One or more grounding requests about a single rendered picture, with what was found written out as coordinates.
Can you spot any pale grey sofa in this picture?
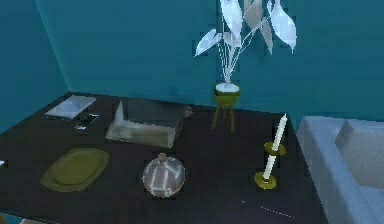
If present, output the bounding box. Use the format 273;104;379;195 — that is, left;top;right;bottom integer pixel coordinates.
296;115;384;224

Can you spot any white-leaved plant in olive pot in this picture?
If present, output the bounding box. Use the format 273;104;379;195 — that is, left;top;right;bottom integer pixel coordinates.
194;0;298;133

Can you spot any grey open box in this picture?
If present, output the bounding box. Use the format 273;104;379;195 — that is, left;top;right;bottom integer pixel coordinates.
105;98;190;149

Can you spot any black table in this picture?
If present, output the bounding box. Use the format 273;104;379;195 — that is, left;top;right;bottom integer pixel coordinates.
0;91;330;224

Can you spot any white candle in brass holder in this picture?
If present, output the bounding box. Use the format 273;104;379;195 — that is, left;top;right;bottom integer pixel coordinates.
253;113;288;191

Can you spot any black remote control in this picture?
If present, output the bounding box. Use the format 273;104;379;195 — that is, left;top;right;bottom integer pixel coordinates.
79;112;100;122

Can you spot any olive green oval plate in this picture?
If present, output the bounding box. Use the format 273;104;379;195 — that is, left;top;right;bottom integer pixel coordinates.
39;147;111;193

